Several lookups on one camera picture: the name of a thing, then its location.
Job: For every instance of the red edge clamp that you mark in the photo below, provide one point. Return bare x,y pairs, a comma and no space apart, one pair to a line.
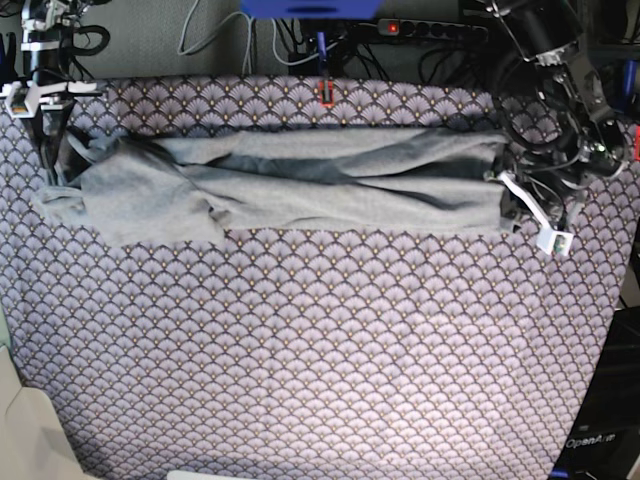
637,144

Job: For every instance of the patterned purple tablecloth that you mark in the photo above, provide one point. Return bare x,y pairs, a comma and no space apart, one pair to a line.
292,354

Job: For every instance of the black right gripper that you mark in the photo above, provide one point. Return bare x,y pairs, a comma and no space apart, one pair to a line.
47,129

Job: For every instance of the red table clamp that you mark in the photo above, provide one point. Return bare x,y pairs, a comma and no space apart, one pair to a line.
326,93

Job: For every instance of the light grey T-shirt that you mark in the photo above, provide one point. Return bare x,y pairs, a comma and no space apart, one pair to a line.
169,190

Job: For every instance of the black power strip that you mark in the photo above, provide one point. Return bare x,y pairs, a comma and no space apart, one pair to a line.
432,31

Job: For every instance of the blue right clamp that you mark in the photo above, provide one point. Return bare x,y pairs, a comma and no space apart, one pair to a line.
626,98

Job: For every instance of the black OpenArm box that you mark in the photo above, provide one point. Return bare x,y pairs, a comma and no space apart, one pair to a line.
604,440

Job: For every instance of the black left clamp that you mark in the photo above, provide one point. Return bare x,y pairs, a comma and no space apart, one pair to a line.
14,62

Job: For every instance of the blue clamp handle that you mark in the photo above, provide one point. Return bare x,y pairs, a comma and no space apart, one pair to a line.
321,49

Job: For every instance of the white camera bracket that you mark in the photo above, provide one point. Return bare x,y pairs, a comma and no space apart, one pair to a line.
516,201
23,99

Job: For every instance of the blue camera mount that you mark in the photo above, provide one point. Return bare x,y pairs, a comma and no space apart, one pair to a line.
311,9

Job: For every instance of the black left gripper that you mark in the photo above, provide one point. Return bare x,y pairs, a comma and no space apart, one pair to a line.
554,180

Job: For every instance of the white foam board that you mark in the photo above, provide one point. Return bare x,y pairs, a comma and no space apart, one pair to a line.
33,442

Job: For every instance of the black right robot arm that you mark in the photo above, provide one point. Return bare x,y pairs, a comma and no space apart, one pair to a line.
53,39

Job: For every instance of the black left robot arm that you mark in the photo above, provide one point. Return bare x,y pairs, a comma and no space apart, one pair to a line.
590,144

